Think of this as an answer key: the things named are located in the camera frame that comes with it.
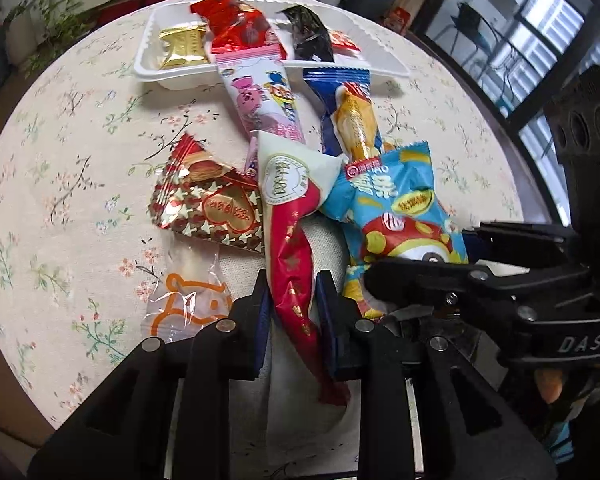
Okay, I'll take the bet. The light blue chips bag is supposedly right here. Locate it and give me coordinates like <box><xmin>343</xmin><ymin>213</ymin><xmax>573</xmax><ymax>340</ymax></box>
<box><xmin>321</xmin><ymin>141</ymin><xmax>468</xmax><ymax>320</ymax></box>

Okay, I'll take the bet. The red star heart candy packet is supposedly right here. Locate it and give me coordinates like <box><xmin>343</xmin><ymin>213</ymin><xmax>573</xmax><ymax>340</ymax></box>
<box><xmin>148</xmin><ymin>134</ymin><xmax>264</xmax><ymax>255</ymax></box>

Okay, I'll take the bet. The black balcony chair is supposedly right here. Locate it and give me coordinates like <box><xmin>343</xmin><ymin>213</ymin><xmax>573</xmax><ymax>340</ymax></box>
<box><xmin>452</xmin><ymin>2</ymin><xmax>503</xmax><ymax>55</ymax></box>

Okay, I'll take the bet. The person hand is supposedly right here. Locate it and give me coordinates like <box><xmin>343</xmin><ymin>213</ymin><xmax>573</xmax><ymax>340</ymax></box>
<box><xmin>534</xmin><ymin>368</ymin><xmax>564</xmax><ymax>404</ymax></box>

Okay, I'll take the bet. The black snack packet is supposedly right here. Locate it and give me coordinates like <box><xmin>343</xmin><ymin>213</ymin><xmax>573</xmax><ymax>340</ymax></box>
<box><xmin>282</xmin><ymin>4</ymin><xmax>335</xmax><ymax>63</ymax></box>

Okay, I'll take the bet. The blue orange cookie packet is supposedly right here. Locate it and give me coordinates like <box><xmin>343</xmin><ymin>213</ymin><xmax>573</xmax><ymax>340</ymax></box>
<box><xmin>303</xmin><ymin>67</ymin><xmax>384</xmax><ymax>162</ymax></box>

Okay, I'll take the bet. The gold foil snack packet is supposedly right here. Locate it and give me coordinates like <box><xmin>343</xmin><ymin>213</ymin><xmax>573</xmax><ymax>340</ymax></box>
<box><xmin>159</xmin><ymin>24</ymin><xmax>210</xmax><ymax>70</ymax></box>

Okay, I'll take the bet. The clear orange bear packet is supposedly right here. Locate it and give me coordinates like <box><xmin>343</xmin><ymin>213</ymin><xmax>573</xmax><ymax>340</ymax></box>
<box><xmin>140</xmin><ymin>233</ymin><xmax>233</xmax><ymax>344</ymax></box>

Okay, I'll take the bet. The red white cone snack packet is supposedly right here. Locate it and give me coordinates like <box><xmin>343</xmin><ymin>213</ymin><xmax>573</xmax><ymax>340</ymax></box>
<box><xmin>257</xmin><ymin>130</ymin><xmax>350</xmax><ymax>406</ymax></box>

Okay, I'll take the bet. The red gift box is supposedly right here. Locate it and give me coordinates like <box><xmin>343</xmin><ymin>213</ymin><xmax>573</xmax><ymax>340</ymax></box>
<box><xmin>382</xmin><ymin>6</ymin><xmax>411</xmax><ymax>36</ymax></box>

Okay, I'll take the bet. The white plastic tray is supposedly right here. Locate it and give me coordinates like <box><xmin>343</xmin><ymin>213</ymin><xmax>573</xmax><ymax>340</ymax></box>
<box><xmin>134</xmin><ymin>0</ymin><xmax>410</xmax><ymax>90</ymax></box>

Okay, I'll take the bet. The potted plant white pot left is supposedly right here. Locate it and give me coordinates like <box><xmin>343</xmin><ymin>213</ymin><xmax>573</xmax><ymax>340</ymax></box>
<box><xmin>4</xmin><ymin>0</ymin><xmax>93</xmax><ymax>77</ymax></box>

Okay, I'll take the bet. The pink cartoon snack packet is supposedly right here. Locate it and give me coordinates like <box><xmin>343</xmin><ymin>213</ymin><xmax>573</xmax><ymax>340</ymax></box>
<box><xmin>215</xmin><ymin>44</ymin><xmax>306</xmax><ymax>179</ymax></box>

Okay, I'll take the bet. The red snack bag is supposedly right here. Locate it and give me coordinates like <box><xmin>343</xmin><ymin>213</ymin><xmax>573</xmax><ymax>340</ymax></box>
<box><xmin>189</xmin><ymin>0</ymin><xmax>287</xmax><ymax>60</ymax></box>

